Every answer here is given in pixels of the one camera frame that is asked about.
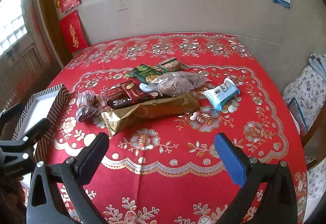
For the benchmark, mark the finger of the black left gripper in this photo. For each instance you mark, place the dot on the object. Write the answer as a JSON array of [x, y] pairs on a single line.
[[7, 115]]

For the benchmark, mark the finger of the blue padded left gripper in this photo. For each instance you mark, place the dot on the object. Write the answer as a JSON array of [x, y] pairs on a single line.
[[28, 134]]

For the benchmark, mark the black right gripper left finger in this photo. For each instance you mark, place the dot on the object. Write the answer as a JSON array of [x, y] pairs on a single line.
[[45, 204]]

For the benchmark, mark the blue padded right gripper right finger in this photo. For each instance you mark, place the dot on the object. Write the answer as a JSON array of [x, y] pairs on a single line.
[[278, 204]]

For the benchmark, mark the small bag of dates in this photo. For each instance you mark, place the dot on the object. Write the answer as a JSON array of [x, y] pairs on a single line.
[[85, 105]]

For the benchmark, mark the gold foil snack bag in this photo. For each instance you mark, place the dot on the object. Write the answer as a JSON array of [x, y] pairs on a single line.
[[119, 120]]

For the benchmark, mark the dark red coffee packet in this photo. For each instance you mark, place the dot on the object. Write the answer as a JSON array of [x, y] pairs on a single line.
[[128, 94]]

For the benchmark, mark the green biscuit packet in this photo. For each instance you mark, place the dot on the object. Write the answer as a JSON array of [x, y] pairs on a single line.
[[145, 73]]

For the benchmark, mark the white blue snack packet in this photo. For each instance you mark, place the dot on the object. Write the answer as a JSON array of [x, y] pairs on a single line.
[[221, 94]]

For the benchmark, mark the clear bag of brown snacks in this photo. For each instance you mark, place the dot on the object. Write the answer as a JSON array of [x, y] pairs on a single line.
[[176, 83]]

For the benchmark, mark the round brown cake packet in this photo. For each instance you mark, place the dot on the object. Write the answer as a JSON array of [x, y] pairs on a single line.
[[172, 64]]

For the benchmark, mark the striped white storage box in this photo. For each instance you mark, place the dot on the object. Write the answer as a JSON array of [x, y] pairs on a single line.
[[44, 104]]

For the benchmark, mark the barred window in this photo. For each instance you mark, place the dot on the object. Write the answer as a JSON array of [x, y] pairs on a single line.
[[12, 26]]

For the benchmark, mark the lower red hanging decoration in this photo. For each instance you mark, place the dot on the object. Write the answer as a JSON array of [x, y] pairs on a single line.
[[72, 32]]

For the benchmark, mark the floral cushioned chair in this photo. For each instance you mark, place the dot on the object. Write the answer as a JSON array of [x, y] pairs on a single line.
[[308, 94]]

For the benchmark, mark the red floral tablecloth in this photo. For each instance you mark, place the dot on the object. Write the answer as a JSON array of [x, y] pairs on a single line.
[[167, 170]]

